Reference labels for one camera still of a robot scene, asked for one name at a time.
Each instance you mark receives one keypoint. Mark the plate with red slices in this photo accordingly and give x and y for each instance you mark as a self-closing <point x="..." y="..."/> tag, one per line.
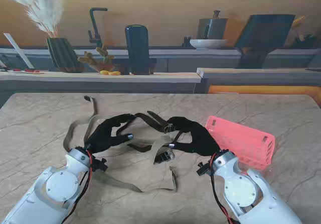
<point x="30" y="70"/>

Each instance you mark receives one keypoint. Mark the orange fruit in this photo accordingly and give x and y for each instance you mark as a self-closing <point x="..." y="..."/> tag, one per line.
<point x="114" y="73"/>

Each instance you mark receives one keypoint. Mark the yellow brown cactus plant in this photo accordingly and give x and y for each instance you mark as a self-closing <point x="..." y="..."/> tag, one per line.
<point x="87" y="58"/>

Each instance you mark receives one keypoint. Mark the small black holder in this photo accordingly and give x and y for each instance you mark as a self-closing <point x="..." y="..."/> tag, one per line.
<point x="186" y="43"/>

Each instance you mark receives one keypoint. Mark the grey kitchen counter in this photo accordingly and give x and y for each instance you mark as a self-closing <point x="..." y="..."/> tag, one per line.
<point x="100" y="83"/>

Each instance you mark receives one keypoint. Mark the grey lidded jar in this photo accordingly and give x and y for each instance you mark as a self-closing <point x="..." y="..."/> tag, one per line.
<point x="213" y="28"/>

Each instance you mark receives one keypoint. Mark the white ceramic bowl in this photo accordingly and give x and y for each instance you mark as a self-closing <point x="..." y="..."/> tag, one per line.
<point x="208" y="44"/>

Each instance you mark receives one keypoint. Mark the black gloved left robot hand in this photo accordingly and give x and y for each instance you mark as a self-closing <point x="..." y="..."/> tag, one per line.
<point x="102" y="136"/>

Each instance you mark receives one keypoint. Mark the yellow and tan toy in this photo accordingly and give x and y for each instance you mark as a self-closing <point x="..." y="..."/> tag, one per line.
<point x="104" y="71"/>

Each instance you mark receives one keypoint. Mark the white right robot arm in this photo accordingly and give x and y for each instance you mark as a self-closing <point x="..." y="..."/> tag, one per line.
<point x="240" y="188"/>

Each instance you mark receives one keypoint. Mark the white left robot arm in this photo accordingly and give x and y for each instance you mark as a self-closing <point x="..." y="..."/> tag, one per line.
<point x="57" y="183"/>

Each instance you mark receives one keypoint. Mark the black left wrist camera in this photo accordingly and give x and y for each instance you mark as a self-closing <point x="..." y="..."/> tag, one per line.
<point x="99" y="165"/>

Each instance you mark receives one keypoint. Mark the dark blue rounded container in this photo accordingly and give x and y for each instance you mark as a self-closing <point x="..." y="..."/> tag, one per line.
<point x="137" y="48"/>

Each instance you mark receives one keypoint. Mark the dark utensil holder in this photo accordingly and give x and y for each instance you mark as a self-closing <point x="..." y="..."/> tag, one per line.
<point x="306" y="43"/>

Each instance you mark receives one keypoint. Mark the dark ribbed vase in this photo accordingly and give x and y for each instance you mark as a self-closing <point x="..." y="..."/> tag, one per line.
<point x="62" y="55"/>

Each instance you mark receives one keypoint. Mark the black kitchen faucet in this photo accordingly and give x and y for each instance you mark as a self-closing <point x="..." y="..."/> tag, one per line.
<point x="93" y="23"/>

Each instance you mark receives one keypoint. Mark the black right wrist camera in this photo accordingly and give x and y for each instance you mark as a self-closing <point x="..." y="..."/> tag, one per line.
<point x="204" y="170"/>

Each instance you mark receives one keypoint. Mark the pink plastic storage basket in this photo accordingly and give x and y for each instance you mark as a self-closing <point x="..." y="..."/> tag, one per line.
<point x="238" y="138"/>

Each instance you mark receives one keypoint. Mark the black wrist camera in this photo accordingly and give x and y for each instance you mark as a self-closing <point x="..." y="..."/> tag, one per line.
<point x="204" y="170"/>
<point x="99" y="165"/>

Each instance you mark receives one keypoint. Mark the yellow kitchen utensil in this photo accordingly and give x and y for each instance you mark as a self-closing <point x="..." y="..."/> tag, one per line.
<point x="298" y="23"/>

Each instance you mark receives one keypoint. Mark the dark brown woven belt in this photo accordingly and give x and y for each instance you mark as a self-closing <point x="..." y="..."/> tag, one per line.
<point x="140" y="148"/>

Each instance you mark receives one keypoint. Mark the white leaning board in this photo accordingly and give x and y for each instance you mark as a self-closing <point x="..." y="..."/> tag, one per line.
<point x="18" y="50"/>

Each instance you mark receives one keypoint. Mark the white pampas grass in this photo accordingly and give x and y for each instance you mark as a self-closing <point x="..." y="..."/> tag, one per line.
<point x="42" y="15"/>

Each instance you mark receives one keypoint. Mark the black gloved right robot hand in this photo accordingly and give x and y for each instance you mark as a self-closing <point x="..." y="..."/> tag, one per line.
<point x="198" y="138"/>

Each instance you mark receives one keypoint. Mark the dark angled range hood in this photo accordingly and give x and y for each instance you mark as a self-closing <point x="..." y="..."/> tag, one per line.
<point x="263" y="33"/>

